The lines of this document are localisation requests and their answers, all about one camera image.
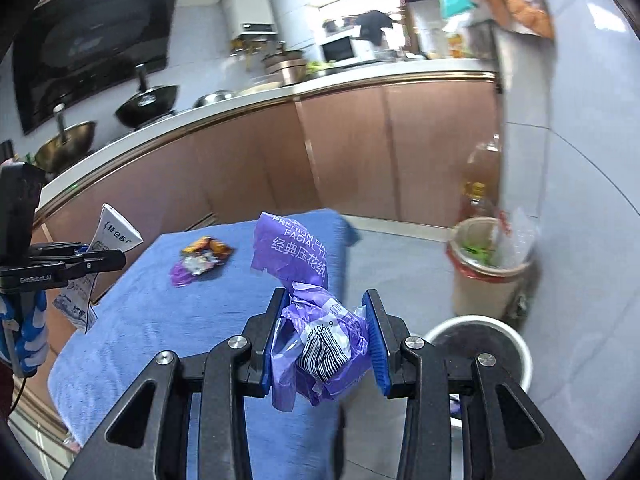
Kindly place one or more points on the green vegetables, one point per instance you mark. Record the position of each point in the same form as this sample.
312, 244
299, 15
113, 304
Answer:
320, 66

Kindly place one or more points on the blue fluffy towel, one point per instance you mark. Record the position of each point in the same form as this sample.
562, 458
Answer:
150, 320

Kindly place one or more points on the black wok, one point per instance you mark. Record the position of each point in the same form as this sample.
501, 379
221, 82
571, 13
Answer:
150, 105

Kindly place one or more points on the yellow-capped oil bottle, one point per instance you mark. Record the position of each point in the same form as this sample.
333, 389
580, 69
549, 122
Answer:
479, 202

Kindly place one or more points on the black range hood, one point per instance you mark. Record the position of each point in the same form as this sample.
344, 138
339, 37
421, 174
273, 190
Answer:
90, 45

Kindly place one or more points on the clear plastic bag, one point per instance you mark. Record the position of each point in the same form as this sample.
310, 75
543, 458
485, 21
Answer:
517, 240

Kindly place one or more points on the blue and white milk carton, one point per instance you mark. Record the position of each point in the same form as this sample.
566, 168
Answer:
112, 232

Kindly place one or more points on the white microwave oven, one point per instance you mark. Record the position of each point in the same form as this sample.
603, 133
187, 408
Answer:
342, 50

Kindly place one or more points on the brown kitchen cabinet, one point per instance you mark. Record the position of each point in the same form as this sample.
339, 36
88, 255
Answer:
350, 150

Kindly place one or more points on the brass-coloured wok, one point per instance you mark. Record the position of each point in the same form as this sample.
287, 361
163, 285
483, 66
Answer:
70, 145

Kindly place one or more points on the purple tissue packet wrapper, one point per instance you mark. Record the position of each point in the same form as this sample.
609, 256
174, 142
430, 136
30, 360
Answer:
295, 250

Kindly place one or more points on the yellow food package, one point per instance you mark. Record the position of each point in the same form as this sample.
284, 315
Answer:
457, 45

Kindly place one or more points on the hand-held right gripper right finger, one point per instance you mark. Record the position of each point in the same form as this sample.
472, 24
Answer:
376, 350

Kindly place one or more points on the white water heater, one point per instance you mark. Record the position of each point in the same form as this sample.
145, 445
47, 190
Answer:
250, 10

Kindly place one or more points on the large clear plastic bottle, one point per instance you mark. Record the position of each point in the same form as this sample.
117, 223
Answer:
485, 160

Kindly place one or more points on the steel bowl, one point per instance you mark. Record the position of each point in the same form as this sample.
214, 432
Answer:
212, 99

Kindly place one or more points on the steel pot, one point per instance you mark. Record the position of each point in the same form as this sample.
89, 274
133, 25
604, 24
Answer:
287, 67

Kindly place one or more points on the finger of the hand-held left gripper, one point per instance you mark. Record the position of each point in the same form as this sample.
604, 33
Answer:
100, 262
70, 248

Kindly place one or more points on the white round bucket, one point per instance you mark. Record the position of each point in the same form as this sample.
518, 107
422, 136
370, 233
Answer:
475, 340

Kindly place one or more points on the beige trash bin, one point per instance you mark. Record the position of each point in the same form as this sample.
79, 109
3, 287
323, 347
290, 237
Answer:
480, 295

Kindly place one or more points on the black and orange snack packet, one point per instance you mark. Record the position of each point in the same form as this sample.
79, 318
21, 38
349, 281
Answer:
210, 252

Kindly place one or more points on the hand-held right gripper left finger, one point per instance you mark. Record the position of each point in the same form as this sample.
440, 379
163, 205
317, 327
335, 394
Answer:
268, 360

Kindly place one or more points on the orange patterned cloth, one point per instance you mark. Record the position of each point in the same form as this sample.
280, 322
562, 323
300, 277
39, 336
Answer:
515, 0

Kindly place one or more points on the person's left hand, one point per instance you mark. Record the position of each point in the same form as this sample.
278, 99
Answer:
32, 325

